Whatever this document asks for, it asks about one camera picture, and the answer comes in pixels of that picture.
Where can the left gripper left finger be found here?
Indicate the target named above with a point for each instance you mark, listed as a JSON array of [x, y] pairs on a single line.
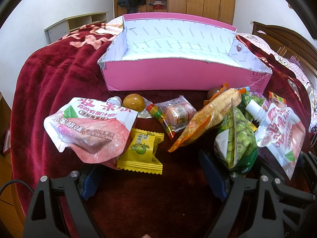
[[45, 217]]

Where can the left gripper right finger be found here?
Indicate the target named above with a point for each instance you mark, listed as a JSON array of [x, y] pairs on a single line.
[[260, 204]]

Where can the green peas snack bag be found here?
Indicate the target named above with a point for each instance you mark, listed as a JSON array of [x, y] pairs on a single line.
[[235, 143]]

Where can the orange corn snack bag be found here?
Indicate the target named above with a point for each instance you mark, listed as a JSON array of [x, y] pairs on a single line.
[[210, 115]]

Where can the pink peach jelly pouch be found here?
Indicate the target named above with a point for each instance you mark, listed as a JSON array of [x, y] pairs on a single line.
[[97, 131]]

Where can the yellow candy packet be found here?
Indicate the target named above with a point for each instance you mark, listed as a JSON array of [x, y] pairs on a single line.
[[140, 154]]

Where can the orange jelly cup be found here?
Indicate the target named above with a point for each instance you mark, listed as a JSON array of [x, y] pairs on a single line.
[[214, 92]]

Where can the clear rainbow-edged snack pack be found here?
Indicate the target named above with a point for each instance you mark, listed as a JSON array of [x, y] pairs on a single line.
[[174, 115]]

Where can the smartphone on blanket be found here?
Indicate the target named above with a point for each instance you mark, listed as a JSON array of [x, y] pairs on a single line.
[[294, 88]]

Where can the dark wooden headboard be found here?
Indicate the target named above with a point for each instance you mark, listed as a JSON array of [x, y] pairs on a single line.
[[288, 43]]

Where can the grey low shelf unit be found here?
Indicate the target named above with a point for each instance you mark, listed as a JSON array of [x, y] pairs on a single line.
[[57, 30]]

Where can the pink cardboard box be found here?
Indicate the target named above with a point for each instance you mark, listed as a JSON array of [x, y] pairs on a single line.
[[174, 51]]

